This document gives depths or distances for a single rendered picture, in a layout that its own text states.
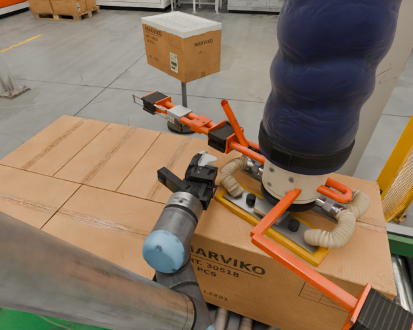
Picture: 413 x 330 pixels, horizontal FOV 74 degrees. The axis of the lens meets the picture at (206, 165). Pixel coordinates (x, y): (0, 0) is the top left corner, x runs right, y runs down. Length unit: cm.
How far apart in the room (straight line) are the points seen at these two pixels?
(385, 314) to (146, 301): 39
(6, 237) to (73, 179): 136
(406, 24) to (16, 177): 211
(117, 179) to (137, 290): 118
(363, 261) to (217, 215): 39
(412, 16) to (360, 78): 109
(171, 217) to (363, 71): 47
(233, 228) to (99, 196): 90
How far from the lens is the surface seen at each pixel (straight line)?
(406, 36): 168
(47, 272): 36
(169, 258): 60
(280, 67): 60
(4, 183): 186
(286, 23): 58
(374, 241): 89
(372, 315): 58
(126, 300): 45
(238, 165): 86
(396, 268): 141
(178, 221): 62
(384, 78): 173
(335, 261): 80
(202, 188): 71
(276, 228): 79
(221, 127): 92
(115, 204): 146
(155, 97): 111
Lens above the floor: 158
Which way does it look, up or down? 40 degrees down
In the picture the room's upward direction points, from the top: straight up
